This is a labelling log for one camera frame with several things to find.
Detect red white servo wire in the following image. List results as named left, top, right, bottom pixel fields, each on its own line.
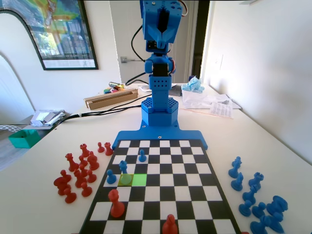
left=181, top=0, right=190, bottom=17

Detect silver door handle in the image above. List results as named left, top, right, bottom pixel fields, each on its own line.
left=120, top=56, right=147, bottom=64

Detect printed paper sheet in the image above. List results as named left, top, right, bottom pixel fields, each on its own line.
left=209, top=101, right=234, bottom=119

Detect blue bishop chess piece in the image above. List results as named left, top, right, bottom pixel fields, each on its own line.
left=242, top=184, right=259, bottom=205

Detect green plastic bin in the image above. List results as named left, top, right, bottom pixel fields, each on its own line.
left=8, top=129, right=41, bottom=149

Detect red pawn on board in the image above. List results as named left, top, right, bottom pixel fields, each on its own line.
left=108, top=189, right=125, bottom=218

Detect pile of grey papers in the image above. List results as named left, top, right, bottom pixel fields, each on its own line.
left=30, top=109, right=66, bottom=127

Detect blue tall chess piece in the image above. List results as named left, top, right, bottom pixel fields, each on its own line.
left=118, top=160, right=134, bottom=186
left=268, top=212, right=285, bottom=234
left=250, top=215, right=272, bottom=234

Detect blue king chess piece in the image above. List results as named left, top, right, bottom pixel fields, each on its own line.
left=228, top=156, right=243, bottom=178

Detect black framed poster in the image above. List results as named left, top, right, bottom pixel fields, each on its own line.
left=0, top=0, right=99, bottom=71

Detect red queen chess piece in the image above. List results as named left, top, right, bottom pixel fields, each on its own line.
left=65, top=153, right=80, bottom=173

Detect clear plastic bag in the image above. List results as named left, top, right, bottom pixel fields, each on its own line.
left=182, top=89, right=242, bottom=110

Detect blue knight chess piece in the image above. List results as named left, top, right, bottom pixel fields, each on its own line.
left=266, top=195, right=289, bottom=216
left=231, top=172, right=244, bottom=192

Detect red tall chess piece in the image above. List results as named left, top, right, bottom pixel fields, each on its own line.
left=74, top=169, right=87, bottom=189

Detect red bishop chess piece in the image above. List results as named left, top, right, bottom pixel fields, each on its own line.
left=162, top=214, right=179, bottom=234
left=87, top=151, right=100, bottom=171

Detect blue rook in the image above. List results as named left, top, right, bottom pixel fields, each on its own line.
left=248, top=172, right=265, bottom=191

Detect black cable bundle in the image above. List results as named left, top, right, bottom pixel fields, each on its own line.
left=52, top=99, right=143, bottom=128

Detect bag of blue masks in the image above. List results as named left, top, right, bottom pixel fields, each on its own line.
left=181, top=75, right=206, bottom=95

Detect long cardboard box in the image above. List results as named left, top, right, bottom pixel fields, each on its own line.
left=83, top=88, right=139, bottom=111

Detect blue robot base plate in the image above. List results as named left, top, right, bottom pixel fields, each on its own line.
left=112, top=120, right=209, bottom=151

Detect black white chess board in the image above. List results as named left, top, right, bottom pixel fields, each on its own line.
left=79, top=139, right=242, bottom=234

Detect red knight chess piece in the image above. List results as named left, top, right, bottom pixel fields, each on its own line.
left=53, top=176, right=72, bottom=196

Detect grey notebook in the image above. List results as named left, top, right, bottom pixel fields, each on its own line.
left=168, top=84, right=183, bottom=97

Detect colourful marker pens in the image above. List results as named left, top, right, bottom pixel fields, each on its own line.
left=103, top=81, right=126, bottom=95

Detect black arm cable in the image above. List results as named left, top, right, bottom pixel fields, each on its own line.
left=125, top=24, right=151, bottom=86

